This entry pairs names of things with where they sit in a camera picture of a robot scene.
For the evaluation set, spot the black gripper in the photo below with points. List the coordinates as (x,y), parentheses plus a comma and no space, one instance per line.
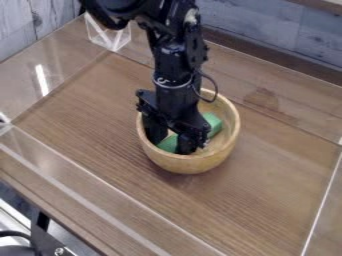
(170,109)

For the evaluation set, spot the green rectangular stick block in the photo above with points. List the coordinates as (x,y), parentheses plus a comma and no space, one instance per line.
(170,142)

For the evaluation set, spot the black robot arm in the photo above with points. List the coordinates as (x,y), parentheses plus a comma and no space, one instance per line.
(173,26)

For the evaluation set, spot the wooden bowl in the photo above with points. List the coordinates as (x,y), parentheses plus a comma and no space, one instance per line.
(209,157)

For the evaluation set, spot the clear acrylic tray wall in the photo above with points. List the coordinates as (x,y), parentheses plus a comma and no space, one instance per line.
(118,225)

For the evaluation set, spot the clear acrylic corner bracket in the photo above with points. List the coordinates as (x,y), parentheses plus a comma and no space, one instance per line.
(110,39)

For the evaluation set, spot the black metal table frame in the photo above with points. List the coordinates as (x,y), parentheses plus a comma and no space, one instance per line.
(47,244)

